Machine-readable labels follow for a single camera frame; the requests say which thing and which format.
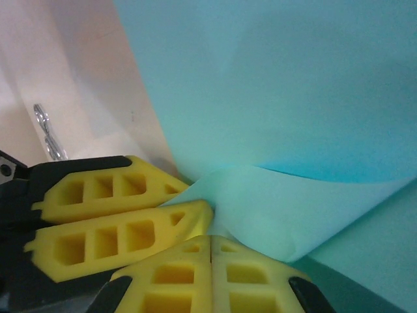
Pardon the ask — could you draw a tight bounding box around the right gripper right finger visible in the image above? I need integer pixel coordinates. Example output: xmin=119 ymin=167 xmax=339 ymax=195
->
xmin=211 ymin=234 xmax=337 ymax=313

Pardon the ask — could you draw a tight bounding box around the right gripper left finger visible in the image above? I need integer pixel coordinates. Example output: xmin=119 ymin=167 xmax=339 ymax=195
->
xmin=87 ymin=234 xmax=213 ymax=313

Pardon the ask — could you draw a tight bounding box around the light blue paper sheet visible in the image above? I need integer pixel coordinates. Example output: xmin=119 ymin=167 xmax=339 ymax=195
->
xmin=112 ymin=0 xmax=417 ymax=313

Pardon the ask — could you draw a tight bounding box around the bent metal wire clip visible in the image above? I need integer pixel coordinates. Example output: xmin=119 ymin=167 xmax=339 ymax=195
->
xmin=32 ymin=103 xmax=72 ymax=161

